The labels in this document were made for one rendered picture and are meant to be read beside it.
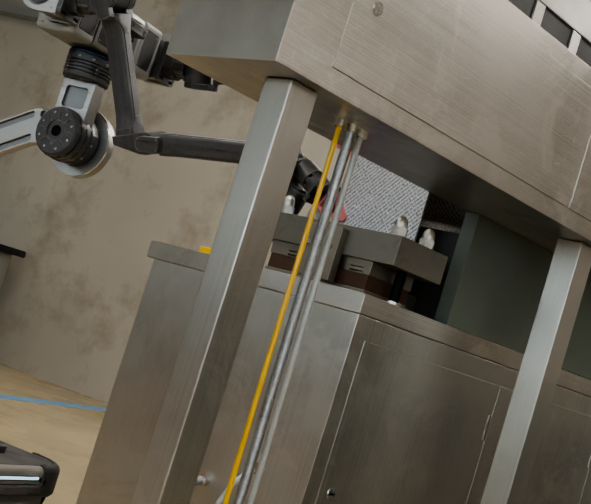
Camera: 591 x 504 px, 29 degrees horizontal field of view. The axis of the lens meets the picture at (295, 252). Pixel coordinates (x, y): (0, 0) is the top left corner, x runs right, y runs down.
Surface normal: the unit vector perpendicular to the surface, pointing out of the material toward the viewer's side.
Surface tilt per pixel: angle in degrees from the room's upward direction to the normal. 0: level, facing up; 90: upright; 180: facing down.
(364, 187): 90
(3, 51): 90
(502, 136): 90
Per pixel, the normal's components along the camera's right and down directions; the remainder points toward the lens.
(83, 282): -0.39, -0.19
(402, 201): -0.66, -0.26
